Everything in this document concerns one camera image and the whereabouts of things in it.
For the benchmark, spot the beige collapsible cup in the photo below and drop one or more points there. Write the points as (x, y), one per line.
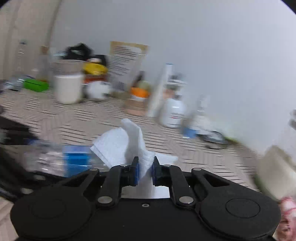
(67, 66)

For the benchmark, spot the gloved right hand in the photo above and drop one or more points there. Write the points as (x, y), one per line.
(286, 228)

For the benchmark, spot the glass electric kettle green base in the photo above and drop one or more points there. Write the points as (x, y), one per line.
(275, 174)

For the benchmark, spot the kraft paper food pouch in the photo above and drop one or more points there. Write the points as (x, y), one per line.
(124, 64)

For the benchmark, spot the yellow snack packet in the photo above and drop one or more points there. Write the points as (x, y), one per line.
(94, 69)

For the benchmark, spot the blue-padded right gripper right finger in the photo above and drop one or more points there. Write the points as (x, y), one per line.
(172, 177)

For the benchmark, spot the white paper towel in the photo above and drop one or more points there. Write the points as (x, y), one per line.
(119, 146)

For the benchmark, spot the green round compact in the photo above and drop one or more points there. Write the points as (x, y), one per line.
(142, 84)

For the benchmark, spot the white cosmetic tube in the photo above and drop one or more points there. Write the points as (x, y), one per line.
(157, 96)

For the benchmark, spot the white pump lotion bottle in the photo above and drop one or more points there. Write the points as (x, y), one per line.
(172, 112)

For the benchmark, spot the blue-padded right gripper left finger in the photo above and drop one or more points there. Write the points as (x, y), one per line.
(112, 182)

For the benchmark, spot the orange lid jar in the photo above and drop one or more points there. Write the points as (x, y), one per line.
(139, 92)

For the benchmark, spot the upright empty plastic bottle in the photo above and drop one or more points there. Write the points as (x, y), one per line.
(20, 60)

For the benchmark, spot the black hair brush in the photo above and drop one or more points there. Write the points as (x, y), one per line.
(78, 52)

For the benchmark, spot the clear spray bottle blue label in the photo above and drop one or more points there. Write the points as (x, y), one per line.
(195, 124)

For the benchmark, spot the clear Aquafina water bottle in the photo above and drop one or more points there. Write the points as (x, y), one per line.
(58, 159)

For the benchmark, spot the white cylindrical cup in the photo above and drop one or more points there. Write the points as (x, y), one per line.
(68, 88)

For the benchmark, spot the pink cosmetic jar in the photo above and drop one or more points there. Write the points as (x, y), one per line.
(135, 107)

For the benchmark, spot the small panda plush toy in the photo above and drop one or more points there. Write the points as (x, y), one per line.
(98, 90)

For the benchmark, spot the green small box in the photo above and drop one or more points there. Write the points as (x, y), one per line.
(35, 85)

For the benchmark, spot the white wooden cabinet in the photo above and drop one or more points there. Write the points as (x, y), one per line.
(29, 21)

